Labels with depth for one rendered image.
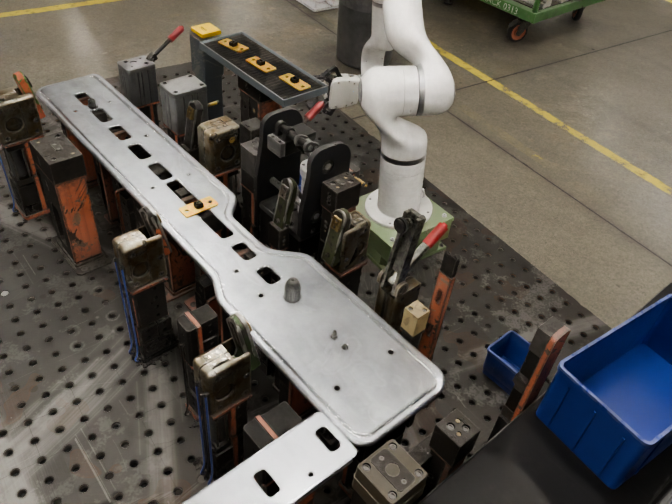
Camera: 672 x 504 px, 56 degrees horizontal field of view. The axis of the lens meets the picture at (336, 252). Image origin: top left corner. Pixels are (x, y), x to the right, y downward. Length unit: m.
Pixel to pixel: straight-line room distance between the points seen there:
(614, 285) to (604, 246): 0.27
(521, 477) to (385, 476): 0.22
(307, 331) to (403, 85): 0.66
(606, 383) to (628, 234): 2.28
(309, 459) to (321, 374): 0.16
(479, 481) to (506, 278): 0.91
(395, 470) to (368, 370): 0.23
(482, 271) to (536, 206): 1.60
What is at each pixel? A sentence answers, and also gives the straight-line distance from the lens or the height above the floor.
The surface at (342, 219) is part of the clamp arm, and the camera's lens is 1.26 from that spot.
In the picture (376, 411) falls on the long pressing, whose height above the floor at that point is 1.00.
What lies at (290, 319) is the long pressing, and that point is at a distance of 1.19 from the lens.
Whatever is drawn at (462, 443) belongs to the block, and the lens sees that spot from 0.98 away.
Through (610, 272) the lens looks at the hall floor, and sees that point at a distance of 3.15.
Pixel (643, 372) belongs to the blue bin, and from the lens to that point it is 1.26.
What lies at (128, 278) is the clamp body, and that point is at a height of 0.97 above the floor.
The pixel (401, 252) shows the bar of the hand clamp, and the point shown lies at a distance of 1.15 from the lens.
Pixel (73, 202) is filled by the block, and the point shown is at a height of 0.90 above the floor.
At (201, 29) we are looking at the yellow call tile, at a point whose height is 1.16.
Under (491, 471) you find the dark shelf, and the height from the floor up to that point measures 1.03.
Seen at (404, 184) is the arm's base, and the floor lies 0.93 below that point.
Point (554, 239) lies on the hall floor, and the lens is 3.21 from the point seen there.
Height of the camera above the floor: 1.89
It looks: 42 degrees down
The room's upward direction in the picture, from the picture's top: 7 degrees clockwise
